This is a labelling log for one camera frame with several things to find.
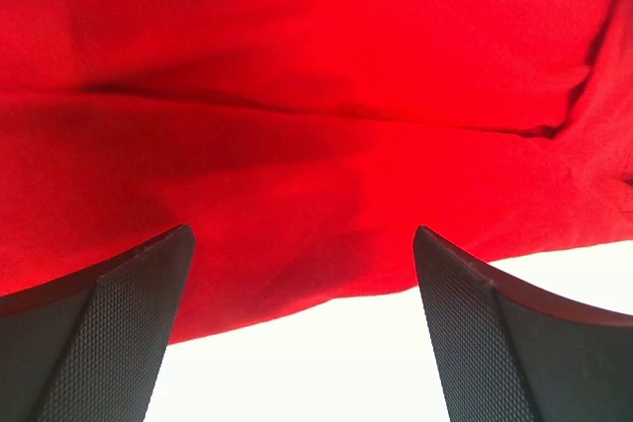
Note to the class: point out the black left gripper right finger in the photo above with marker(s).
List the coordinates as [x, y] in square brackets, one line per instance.
[507, 350]

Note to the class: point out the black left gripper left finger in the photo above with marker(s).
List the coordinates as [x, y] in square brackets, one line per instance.
[88, 346]

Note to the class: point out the red t shirt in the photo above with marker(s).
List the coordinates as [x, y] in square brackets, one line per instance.
[305, 141]

